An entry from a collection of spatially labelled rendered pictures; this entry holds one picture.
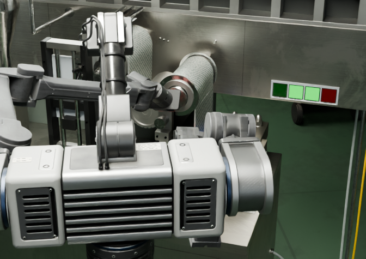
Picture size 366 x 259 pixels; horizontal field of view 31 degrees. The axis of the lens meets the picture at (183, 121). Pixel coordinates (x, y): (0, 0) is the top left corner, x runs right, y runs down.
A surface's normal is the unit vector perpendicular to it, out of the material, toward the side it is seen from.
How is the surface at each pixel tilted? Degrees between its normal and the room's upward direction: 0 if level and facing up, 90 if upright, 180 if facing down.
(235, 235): 0
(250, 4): 90
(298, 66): 90
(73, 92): 97
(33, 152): 0
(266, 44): 90
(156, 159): 0
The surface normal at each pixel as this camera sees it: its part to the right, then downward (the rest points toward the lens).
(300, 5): -0.29, 0.40
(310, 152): 0.00, -0.91
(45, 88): 0.48, 0.47
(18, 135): 0.30, -0.88
